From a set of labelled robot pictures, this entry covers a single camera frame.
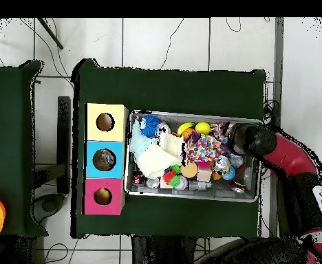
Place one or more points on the wooden box with three holes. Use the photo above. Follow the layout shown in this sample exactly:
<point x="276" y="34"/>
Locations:
<point x="117" y="132"/>

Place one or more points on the mint waffle cloth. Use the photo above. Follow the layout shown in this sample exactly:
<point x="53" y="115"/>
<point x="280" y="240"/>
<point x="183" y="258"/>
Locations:
<point x="137" y="143"/>

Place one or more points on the orange round sponge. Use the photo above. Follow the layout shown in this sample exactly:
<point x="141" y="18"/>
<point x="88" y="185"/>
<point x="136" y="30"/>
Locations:
<point x="189" y="170"/>

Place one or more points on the smooth yellow plastic ball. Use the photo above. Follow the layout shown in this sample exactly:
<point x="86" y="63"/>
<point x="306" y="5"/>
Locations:
<point x="202" y="128"/>

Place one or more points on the pale wooden block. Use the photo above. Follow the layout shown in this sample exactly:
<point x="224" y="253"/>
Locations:
<point x="204" y="174"/>

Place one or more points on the colourful spotted cloth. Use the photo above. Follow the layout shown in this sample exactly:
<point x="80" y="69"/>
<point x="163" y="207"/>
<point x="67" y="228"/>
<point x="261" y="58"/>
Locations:
<point x="205" y="148"/>

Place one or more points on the black tripod leg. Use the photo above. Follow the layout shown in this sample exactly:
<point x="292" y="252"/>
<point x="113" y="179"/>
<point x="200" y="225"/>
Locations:
<point x="51" y="34"/>

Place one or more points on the dark green table cloth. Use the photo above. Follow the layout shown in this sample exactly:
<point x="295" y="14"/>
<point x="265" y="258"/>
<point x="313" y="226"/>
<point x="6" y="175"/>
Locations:
<point x="12" y="110"/>
<point x="163" y="88"/>

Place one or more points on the blue fuzzy toy with eyes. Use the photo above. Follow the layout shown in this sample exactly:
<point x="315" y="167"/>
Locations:
<point x="150" y="126"/>

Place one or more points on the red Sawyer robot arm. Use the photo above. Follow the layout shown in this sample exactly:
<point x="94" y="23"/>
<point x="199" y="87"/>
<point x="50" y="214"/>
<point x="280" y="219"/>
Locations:
<point x="287" y="156"/>

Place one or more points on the black upright panel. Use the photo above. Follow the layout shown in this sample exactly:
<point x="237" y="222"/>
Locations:
<point x="63" y="137"/>

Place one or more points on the dented silver can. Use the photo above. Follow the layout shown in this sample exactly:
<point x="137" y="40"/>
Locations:
<point x="221" y="164"/>

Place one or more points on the blue green globe ball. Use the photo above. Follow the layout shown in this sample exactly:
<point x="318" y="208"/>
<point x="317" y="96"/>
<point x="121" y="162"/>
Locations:
<point x="229" y="174"/>

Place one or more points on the silver drink can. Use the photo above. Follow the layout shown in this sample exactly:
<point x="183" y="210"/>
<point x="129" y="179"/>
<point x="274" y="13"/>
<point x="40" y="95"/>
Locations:
<point x="163" y="128"/>

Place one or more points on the cream waffle cloth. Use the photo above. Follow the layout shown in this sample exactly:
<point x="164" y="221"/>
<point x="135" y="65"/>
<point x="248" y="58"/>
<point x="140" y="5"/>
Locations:
<point x="152" y="162"/>

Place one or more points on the grey round stand base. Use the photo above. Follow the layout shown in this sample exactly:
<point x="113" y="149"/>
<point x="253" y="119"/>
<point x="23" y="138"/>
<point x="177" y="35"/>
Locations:
<point x="49" y="206"/>

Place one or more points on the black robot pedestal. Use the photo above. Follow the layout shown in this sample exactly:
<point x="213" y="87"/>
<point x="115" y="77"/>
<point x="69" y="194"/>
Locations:
<point x="161" y="253"/>

